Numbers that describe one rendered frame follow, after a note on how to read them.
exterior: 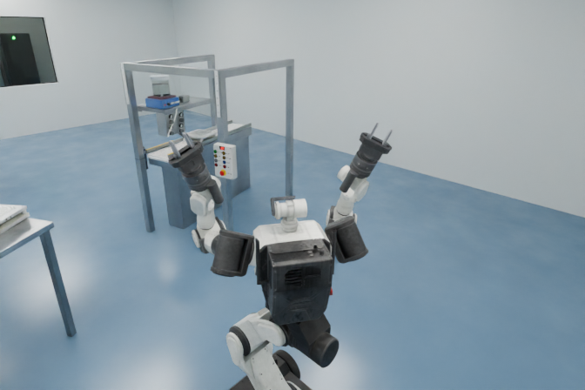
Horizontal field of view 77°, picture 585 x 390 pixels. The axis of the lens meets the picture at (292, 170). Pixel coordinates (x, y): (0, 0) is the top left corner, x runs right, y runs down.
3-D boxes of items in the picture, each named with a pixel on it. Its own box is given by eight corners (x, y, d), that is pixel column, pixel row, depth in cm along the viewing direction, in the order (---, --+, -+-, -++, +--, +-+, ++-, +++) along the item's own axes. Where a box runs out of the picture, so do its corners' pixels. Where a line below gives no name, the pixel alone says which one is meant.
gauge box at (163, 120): (167, 137, 316) (164, 114, 309) (158, 135, 321) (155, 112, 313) (185, 131, 334) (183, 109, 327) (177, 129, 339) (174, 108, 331)
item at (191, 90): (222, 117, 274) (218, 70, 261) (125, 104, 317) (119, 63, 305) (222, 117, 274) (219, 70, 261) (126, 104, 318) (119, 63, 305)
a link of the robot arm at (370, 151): (390, 153, 133) (375, 178, 139) (393, 143, 141) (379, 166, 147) (359, 137, 134) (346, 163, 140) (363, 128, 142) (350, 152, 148)
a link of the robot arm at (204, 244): (226, 244, 161) (242, 250, 141) (198, 255, 155) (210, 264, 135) (218, 218, 160) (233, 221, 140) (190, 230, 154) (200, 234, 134)
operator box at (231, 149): (232, 179, 281) (231, 147, 272) (215, 176, 288) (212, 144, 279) (237, 177, 286) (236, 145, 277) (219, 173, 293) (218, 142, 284)
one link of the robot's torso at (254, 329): (261, 339, 183) (319, 327, 150) (233, 360, 171) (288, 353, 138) (247, 311, 185) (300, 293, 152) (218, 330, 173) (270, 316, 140)
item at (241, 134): (171, 169, 333) (171, 158, 329) (149, 164, 345) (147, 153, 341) (252, 134, 440) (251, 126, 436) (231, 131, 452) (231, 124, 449)
